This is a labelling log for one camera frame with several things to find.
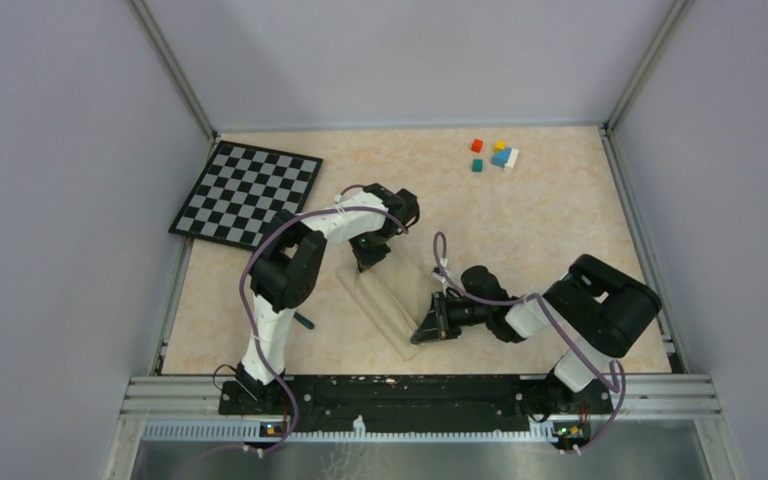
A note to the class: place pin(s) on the black grey checkerboard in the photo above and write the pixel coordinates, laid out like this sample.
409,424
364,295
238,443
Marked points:
239,191

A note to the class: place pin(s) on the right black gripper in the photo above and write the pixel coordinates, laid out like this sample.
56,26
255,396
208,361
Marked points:
437,324

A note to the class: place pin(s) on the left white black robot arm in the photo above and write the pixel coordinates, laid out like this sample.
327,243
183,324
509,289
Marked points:
283,271

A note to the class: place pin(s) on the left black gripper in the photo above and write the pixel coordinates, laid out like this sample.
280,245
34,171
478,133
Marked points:
366,259

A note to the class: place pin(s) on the blue block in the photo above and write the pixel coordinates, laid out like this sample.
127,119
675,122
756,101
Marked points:
499,158

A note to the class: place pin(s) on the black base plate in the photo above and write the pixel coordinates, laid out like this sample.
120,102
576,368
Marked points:
415,403

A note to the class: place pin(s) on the beige cloth napkin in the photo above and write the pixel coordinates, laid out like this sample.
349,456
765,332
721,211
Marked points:
395,294

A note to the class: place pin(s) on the aluminium frame rail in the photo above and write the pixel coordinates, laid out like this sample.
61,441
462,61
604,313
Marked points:
662,426

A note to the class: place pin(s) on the white block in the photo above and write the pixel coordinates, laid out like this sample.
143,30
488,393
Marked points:
512,157

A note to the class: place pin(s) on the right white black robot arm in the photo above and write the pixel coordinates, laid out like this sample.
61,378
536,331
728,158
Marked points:
599,312

